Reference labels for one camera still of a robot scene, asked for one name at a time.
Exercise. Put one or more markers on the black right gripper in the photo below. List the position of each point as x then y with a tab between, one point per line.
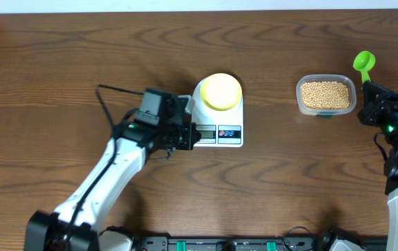
372	107

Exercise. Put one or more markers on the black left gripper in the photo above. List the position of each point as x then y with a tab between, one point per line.
186	140

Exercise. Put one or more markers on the green plastic measuring scoop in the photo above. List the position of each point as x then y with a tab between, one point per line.
363	63

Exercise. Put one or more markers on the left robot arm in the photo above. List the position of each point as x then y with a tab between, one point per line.
76	224

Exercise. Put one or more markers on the white digital kitchen scale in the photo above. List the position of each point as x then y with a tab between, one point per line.
217	128

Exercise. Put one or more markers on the yellow plastic bowl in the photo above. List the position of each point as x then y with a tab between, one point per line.
221	92

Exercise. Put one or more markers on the green tape label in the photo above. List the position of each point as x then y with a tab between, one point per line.
325	116

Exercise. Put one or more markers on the pile of dried soybeans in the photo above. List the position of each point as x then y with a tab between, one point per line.
325	95

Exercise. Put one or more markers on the clear plastic bean container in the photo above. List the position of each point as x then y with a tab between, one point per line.
330	78

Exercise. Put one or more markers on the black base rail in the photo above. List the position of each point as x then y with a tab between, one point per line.
237	244

